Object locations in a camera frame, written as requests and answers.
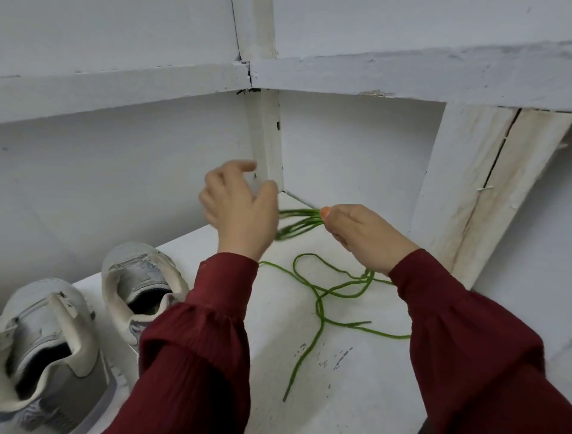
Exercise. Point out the person's left forearm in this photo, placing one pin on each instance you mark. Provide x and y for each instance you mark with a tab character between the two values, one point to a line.
192	349

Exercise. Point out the grey mesh shoe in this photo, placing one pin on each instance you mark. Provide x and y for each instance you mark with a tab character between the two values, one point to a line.
54	384
143	282

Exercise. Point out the person's left hand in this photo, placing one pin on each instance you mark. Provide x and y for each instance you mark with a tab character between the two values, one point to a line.
241	215

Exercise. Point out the person's right forearm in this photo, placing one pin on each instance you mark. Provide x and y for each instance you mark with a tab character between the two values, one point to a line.
483	349

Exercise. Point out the person's right hand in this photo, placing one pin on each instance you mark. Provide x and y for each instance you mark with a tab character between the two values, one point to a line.
371	240

